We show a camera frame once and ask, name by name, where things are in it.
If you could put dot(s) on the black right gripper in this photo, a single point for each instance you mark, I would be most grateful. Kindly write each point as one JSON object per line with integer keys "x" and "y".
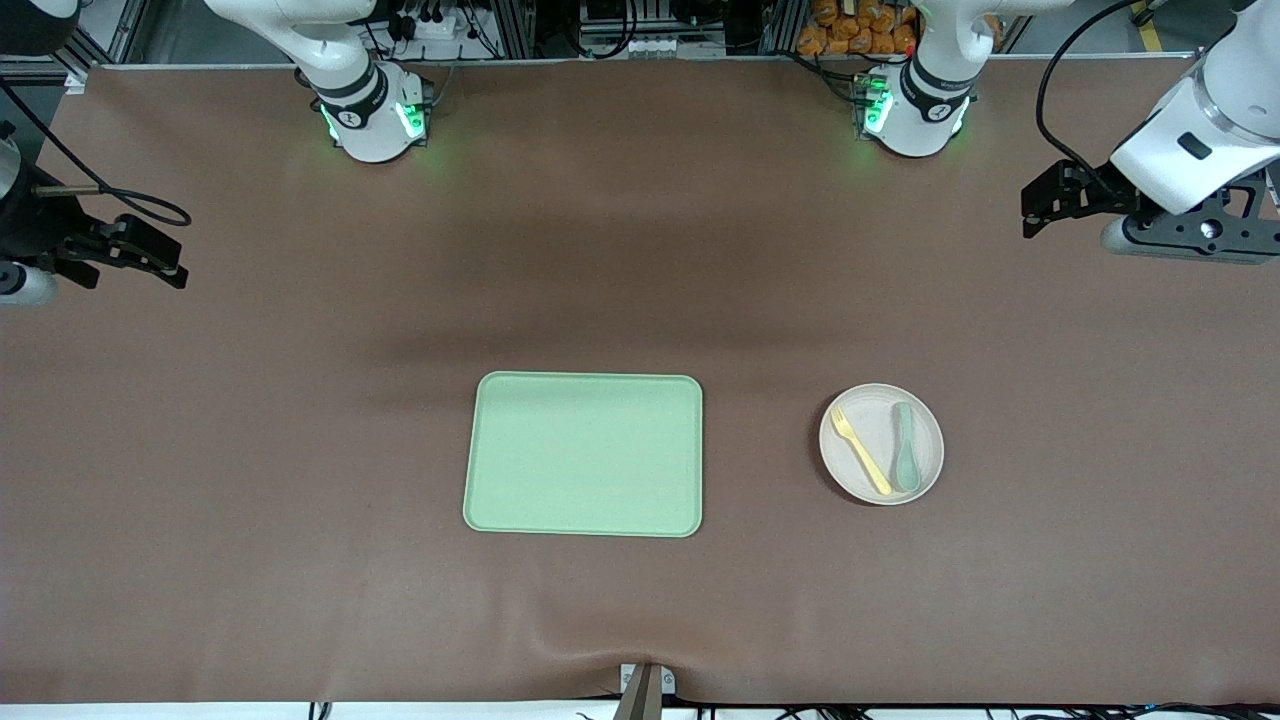
{"x": 38, "y": 232}

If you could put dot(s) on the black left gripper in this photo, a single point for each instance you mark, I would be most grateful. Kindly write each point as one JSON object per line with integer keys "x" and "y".
{"x": 1096, "y": 196}

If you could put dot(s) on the beige round plate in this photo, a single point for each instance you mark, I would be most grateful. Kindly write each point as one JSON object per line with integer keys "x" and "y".
{"x": 878, "y": 425}

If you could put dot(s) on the sage green plastic spoon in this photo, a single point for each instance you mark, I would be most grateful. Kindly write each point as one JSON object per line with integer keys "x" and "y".
{"x": 908, "y": 475}

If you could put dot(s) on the yellow plastic fork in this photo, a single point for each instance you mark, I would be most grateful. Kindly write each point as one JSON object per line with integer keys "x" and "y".
{"x": 866, "y": 458}

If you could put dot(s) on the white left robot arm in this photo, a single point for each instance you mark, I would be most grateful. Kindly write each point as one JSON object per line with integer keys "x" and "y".
{"x": 925, "y": 100}

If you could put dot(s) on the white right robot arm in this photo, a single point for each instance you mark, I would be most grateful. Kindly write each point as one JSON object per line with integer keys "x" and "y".
{"x": 360, "y": 100}

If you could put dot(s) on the pile of orange packets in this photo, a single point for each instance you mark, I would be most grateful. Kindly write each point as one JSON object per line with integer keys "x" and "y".
{"x": 850, "y": 30}

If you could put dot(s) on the brown table cover sheet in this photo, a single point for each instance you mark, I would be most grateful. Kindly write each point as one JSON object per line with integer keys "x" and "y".
{"x": 300, "y": 450}

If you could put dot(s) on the white power strip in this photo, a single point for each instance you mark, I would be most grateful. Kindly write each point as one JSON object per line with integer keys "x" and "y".
{"x": 440, "y": 28}

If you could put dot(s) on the white terminal block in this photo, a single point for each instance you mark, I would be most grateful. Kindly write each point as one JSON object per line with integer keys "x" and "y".
{"x": 650, "y": 47}

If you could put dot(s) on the light green rectangular tray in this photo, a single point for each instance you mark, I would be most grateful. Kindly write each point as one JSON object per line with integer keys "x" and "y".
{"x": 580, "y": 460}

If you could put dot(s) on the metal table edge clamp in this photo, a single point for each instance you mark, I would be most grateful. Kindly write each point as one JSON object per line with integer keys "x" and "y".
{"x": 645, "y": 695}

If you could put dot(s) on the aluminium frame rail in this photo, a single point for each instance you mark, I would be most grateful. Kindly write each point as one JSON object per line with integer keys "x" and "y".
{"x": 78, "y": 78}

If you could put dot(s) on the aluminium frame post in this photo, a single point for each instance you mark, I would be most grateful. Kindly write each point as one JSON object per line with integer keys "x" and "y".
{"x": 515, "y": 30}
{"x": 782, "y": 28}

